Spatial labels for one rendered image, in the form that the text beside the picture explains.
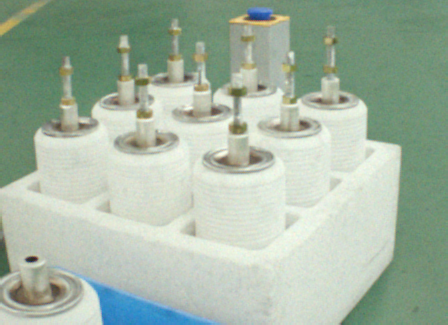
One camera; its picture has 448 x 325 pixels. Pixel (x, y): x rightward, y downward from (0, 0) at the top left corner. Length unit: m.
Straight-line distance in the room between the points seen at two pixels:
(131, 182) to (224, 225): 0.12
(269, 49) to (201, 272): 0.49
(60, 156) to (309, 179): 0.29
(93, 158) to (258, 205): 0.23
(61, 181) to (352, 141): 0.37
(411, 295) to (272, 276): 0.35
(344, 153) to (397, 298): 0.22
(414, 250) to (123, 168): 0.51
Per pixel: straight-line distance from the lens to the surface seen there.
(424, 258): 1.18
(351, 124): 1.00
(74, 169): 0.93
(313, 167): 0.90
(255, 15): 1.23
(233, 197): 0.79
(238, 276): 0.79
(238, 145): 0.81
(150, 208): 0.87
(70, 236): 0.92
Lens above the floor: 0.55
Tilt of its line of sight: 19 degrees down
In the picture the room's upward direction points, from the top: 1 degrees counter-clockwise
